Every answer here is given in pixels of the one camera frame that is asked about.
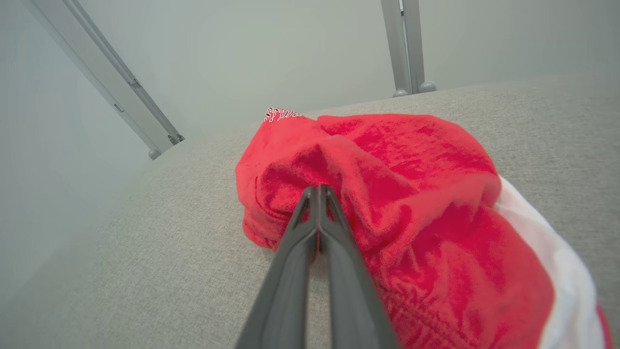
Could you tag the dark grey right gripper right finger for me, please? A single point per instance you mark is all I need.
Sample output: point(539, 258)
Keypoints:
point(351, 300)

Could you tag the grey fabric sofa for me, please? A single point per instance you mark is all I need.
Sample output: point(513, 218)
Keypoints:
point(169, 218)

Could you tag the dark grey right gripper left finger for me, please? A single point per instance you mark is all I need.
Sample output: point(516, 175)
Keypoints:
point(286, 291)

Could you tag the red basketball shorts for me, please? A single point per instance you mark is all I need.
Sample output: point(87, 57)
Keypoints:
point(411, 194)

